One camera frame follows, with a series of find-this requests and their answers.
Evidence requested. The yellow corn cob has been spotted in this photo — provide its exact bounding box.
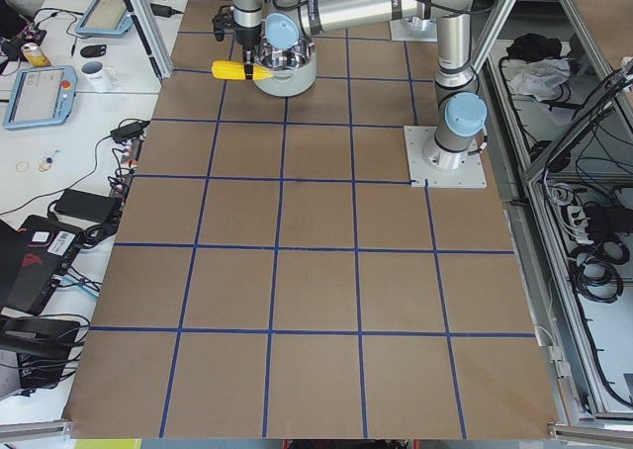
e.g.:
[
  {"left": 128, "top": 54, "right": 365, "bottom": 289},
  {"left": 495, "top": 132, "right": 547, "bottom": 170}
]
[{"left": 211, "top": 60, "right": 274, "bottom": 81}]

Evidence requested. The white mug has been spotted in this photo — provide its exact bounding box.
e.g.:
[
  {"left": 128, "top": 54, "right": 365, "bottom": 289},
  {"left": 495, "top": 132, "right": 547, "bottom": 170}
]
[{"left": 81, "top": 60, "right": 119, "bottom": 93}]

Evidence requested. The near blue teach pendant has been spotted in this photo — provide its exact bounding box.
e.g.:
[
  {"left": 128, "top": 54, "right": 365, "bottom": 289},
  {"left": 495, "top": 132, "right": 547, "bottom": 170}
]
[{"left": 3, "top": 65, "right": 77, "bottom": 131}]

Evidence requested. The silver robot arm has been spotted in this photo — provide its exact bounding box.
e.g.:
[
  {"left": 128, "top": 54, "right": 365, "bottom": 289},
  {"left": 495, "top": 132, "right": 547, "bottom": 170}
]
[{"left": 213, "top": 0, "right": 477, "bottom": 101}]

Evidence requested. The aluminium frame post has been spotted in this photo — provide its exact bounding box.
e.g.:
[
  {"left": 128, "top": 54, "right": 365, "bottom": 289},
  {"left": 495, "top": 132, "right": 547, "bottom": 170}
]
[{"left": 124, "top": 0, "right": 173, "bottom": 81}]

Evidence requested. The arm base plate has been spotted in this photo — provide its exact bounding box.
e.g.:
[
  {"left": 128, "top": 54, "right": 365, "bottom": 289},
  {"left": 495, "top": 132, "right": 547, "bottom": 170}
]
[
  {"left": 390, "top": 17, "right": 437, "bottom": 43},
  {"left": 404, "top": 126, "right": 487, "bottom": 189}
]

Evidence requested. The black power brick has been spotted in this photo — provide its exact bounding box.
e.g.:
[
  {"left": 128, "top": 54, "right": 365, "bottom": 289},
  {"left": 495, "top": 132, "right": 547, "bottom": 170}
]
[{"left": 53, "top": 189, "right": 122, "bottom": 224}]

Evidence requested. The brown grid table mat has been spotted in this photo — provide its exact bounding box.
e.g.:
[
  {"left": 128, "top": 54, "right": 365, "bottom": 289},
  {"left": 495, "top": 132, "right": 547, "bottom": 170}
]
[{"left": 64, "top": 0, "right": 557, "bottom": 440}]

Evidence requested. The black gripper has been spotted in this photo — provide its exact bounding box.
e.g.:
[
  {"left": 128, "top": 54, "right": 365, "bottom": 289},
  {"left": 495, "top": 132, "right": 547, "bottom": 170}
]
[{"left": 234, "top": 24, "right": 260, "bottom": 80}]

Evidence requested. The far blue teach pendant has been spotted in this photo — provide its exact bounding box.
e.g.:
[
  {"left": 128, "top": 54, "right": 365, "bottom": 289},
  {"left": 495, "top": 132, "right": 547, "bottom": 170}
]
[{"left": 75, "top": 0, "right": 133, "bottom": 38}]

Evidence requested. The black power adapter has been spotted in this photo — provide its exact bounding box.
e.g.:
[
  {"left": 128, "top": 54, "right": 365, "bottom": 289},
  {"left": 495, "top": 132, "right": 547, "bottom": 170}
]
[{"left": 110, "top": 120, "right": 149, "bottom": 143}]

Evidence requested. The blue teach pendant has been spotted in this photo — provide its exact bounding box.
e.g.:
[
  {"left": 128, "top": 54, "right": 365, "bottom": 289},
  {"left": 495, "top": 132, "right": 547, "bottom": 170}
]
[
  {"left": 3, "top": 65, "right": 77, "bottom": 131},
  {"left": 75, "top": 0, "right": 133, "bottom": 38}
]

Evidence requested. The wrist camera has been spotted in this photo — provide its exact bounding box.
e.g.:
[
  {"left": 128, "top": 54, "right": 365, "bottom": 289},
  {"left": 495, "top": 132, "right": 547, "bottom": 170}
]
[{"left": 212, "top": 5, "right": 234, "bottom": 43}]

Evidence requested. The yellow drink can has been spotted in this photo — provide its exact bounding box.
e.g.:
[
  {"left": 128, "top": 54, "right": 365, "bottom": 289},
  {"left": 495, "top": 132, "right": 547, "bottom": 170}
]
[{"left": 21, "top": 43, "right": 51, "bottom": 68}]

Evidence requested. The black laptop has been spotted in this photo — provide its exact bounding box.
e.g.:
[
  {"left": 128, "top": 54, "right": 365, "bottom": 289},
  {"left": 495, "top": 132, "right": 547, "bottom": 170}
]
[{"left": 1, "top": 215, "right": 83, "bottom": 315}]

